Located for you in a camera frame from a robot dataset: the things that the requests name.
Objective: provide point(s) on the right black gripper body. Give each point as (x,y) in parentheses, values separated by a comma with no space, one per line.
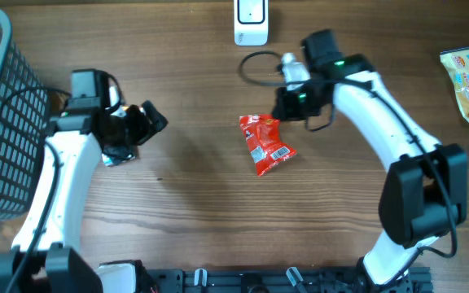
(299,104)

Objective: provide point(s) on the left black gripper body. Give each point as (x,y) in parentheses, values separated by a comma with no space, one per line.
(132,129)

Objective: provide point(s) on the small teal white box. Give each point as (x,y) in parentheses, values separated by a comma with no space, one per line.
(115,155)

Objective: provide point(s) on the red candy bag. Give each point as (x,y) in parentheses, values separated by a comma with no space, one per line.
(261,133)

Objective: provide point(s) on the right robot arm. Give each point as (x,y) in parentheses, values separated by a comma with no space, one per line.
(424,198)

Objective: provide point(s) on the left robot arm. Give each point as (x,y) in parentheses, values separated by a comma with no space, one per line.
(94,123)

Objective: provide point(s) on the white barcode scanner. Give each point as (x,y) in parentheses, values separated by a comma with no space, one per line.
(251,22)

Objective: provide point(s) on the dark grey plastic shopping basket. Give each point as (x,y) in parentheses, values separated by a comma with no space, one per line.
(24,107)

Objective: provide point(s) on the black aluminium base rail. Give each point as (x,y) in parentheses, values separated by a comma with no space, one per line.
(323,280)

